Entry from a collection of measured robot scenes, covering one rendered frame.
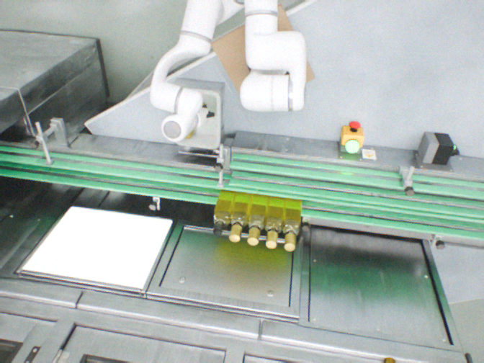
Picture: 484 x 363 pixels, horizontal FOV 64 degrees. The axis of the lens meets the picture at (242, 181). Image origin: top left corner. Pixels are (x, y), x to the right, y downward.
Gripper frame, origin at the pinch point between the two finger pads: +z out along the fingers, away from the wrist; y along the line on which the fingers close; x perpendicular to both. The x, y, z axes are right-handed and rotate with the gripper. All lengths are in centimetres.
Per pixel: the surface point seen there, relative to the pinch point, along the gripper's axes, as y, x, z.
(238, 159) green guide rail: 15.9, -14.7, -3.8
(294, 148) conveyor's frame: 34.1, -10.4, 3.5
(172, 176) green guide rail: -7.4, -24.5, -3.8
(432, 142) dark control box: 78, -2, 1
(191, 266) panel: 6, -47, -24
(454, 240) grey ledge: 98, -39, 6
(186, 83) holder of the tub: -5.5, 7.7, 3.4
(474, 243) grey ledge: 105, -39, 6
